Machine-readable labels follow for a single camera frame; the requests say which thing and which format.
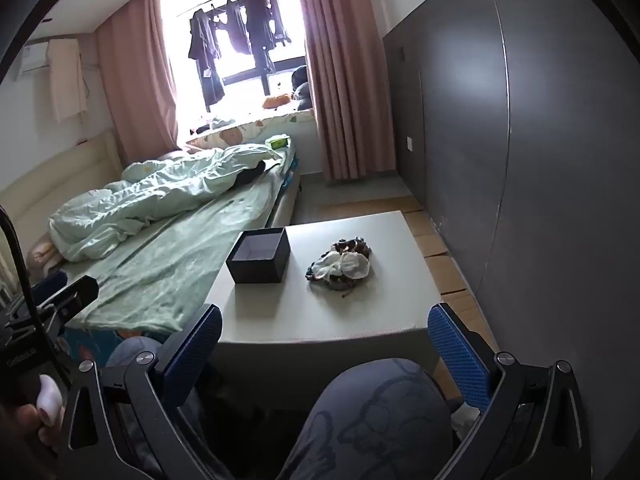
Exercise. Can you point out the patterned windowsill cushion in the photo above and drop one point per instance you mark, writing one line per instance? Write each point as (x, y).
(246, 132)

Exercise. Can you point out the black square jewelry box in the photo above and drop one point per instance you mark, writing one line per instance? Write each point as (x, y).
(259, 256)

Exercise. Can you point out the beige hanging towel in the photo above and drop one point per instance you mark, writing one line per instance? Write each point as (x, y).
(67, 84)

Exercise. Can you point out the dark hanging garment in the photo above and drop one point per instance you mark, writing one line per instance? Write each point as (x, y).
(265, 30)
(236, 29)

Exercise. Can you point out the dark hanging shirt left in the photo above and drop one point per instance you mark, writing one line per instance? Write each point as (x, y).
(204, 52)

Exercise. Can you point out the dark pillows on windowsill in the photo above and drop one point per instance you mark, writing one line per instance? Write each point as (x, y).
(301, 88)

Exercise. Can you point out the brown cardboard floor sheets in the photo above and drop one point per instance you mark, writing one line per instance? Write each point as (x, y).
(448, 281)

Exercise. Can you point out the bed with green sheet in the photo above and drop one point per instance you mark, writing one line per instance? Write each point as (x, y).
(157, 279)

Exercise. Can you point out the pile of mixed jewelry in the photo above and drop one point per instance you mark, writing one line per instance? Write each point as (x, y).
(343, 266)

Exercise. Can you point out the white wall air conditioner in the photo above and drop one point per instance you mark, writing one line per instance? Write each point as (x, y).
(34, 57)

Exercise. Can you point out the left pink curtain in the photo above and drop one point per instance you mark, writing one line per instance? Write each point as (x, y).
(137, 79)

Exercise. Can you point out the person's left hand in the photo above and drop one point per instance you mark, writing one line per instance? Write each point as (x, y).
(30, 434)

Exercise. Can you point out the right pink curtain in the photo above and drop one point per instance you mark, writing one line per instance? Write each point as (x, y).
(350, 88)

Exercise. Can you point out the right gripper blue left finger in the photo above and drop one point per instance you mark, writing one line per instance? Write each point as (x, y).
(184, 355)

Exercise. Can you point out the cream padded headboard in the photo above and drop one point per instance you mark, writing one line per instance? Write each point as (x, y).
(31, 199)

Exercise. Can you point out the person's left leg grey trousers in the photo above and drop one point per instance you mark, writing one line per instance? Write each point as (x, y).
(128, 350)

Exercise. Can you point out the dark hanging garment middle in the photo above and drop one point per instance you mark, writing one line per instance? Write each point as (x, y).
(236, 29)

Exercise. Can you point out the dark hanging garment right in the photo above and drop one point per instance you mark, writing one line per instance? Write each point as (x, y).
(265, 30)

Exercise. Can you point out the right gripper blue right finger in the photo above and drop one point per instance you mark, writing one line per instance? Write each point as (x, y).
(466, 354)

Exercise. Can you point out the pink pillow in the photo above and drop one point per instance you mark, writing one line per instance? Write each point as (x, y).
(43, 256)

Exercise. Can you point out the white low table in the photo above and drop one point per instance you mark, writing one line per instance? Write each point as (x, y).
(387, 311)

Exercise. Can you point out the pink curtain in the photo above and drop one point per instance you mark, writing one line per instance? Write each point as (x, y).
(137, 79)
(350, 88)

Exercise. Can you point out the black item on bed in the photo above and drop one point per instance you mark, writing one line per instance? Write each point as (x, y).
(249, 175)

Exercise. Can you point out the orange item on windowsill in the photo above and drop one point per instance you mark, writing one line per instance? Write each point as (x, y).
(274, 102)

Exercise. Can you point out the green tissue pack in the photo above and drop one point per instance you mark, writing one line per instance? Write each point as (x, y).
(278, 142)

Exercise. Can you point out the light green crumpled duvet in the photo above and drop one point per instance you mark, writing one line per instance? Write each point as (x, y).
(93, 224)

